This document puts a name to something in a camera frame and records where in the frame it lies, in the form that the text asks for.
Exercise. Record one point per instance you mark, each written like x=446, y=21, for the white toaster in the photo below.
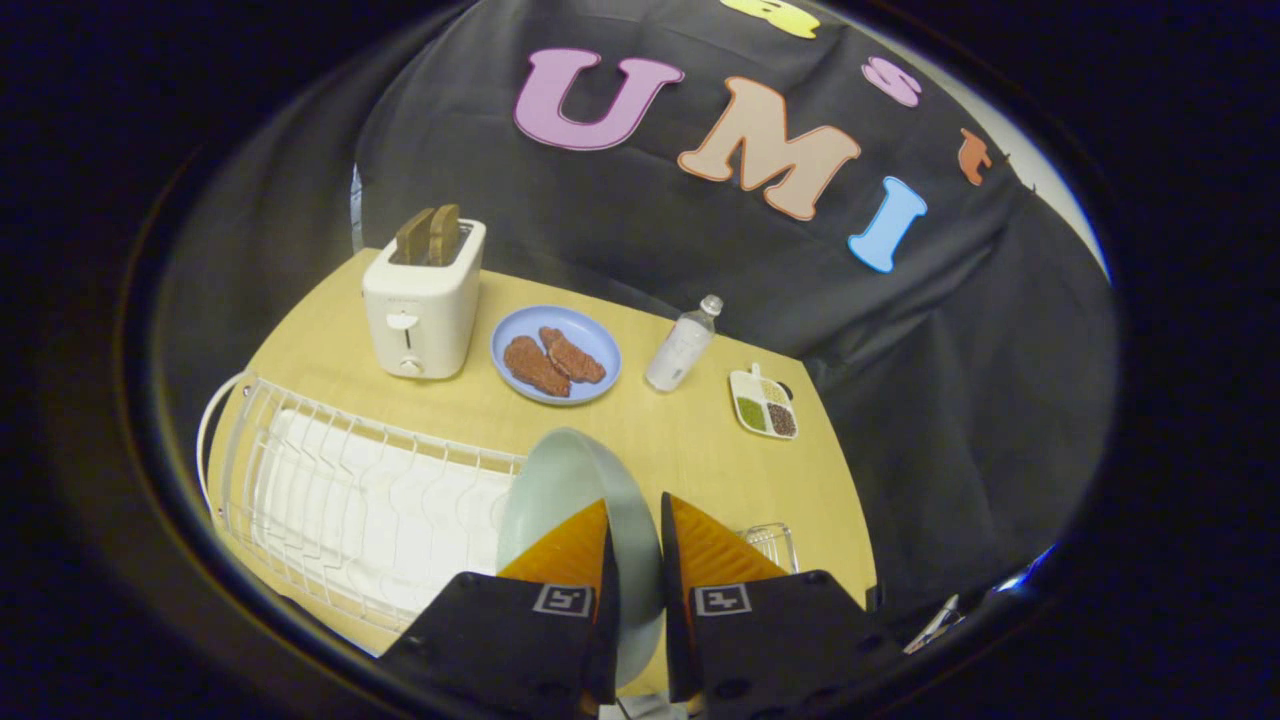
x=420, y=310

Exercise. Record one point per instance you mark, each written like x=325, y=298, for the brown toast slice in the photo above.
x=445, y=233
x=414, y=236

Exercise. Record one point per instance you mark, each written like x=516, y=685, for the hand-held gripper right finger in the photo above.
x=674, y=610

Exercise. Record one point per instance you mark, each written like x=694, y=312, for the blue plate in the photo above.
x=590, y=340

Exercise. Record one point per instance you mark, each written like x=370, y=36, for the black backdrop cloth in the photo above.
x=700, y=250

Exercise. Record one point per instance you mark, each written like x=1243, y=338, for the brown meat piece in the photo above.
x=571, y=355
x=535, y=367

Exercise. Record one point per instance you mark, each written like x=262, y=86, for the pale green plate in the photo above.
x=570, y=480

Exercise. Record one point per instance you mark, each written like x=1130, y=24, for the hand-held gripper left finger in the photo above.
x=604, y=610

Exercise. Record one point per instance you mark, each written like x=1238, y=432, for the divided dish of grains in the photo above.
x=764, y=404

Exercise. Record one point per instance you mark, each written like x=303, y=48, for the small white plastic bottle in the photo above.
x=681, y=347

